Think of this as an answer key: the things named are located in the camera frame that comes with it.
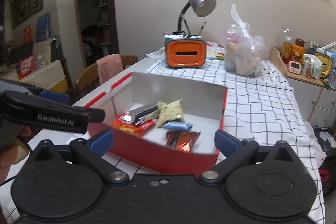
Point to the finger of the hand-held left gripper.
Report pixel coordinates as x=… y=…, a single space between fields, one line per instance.
x=52 y=115
x=55 y=96

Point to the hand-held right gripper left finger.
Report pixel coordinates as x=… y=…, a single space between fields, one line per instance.
x=101 y=141

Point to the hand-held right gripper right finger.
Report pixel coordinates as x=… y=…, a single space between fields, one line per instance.
x=227 y=142

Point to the red cartoon snack packet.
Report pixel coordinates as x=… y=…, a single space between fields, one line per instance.
x=126 y=125

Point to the red-brown triangular foil packet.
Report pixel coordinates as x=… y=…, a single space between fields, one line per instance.
x=182 y=141

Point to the silver foil snack packet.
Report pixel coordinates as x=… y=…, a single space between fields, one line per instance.
x=143 y=112

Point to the light blue snack packet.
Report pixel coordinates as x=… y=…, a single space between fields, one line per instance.
x=176 y=125

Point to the red cardboard box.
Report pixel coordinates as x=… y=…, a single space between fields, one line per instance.
x=157 y=158

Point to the pale green snack packet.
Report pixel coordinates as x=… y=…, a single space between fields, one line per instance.
x=170 y=111

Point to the person's left hand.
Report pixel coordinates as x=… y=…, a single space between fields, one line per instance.
x=13 y=161

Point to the sofa with beige cover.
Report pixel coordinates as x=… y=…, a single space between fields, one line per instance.
x=44 y=74

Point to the wooden chair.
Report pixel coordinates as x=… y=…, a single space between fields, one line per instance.
x=86 y=79

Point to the red printed cushion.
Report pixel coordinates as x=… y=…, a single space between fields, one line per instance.
x=26 y=66

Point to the white checked tablecloth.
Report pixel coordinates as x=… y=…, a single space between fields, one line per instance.
x=262 y=108

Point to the pink towel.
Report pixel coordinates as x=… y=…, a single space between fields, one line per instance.
x=109 y=67

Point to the small red cushion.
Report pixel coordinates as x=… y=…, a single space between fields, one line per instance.
x=27 y=33

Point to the blue cushion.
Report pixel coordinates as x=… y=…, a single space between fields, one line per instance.
x=43 y=27

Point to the clear plastic bag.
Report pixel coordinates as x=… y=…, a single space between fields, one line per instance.
x=242 y=56

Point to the wooden desk organiser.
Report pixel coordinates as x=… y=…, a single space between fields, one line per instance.
x=277 y=61

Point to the white side cabinet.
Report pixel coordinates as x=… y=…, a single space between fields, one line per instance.
x=315 y=100

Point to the black plastic bag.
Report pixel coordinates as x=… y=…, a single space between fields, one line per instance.
x=326 y=140

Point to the orange tissue box holder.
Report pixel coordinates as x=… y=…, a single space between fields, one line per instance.
x=185 y=52

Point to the white kitchen timer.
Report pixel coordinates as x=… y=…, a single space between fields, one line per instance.
x=294 y=66

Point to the dark bookshelf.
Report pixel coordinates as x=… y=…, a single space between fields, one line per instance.
x=99 y=3

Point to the white papers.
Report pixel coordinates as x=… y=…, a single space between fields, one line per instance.
x=155 y=53

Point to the yellow drink bottle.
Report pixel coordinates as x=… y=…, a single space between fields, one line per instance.
x=287 y=49

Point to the white plastic bag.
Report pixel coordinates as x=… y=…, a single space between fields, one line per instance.
x=311 y=67

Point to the orange thermos bottle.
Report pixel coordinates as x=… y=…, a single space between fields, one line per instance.
x=299 y=52

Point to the yellow green container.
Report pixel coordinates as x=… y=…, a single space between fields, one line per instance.
x=324 y=64

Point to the clear water bottle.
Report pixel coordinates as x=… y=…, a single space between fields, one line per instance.
x=332 y=69

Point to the white tube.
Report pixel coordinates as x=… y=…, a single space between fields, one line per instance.
x=326 y=47

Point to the silver desk lamp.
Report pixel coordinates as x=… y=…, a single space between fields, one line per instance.
x=202 y=5

